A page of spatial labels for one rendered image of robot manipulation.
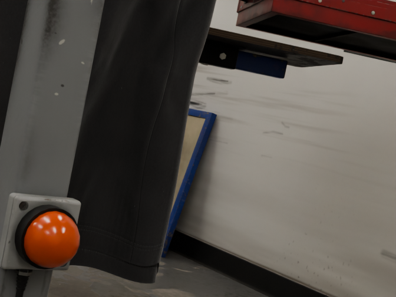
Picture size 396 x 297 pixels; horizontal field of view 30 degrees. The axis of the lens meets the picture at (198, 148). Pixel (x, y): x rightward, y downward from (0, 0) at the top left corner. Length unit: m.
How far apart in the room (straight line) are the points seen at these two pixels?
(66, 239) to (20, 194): 0.05
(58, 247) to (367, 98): 2.62
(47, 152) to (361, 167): 2.56
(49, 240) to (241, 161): 3.04
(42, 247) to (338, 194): 2.64
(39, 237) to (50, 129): 0.08
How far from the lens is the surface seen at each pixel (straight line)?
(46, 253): 0.49
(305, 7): 1.85
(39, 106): 0.51
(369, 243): 2.97
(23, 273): 0.52
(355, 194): 3.02
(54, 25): 0.51
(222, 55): 1.99
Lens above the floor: 0.76
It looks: 3 degrees down
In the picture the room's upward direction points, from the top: 11 degrees clockwise
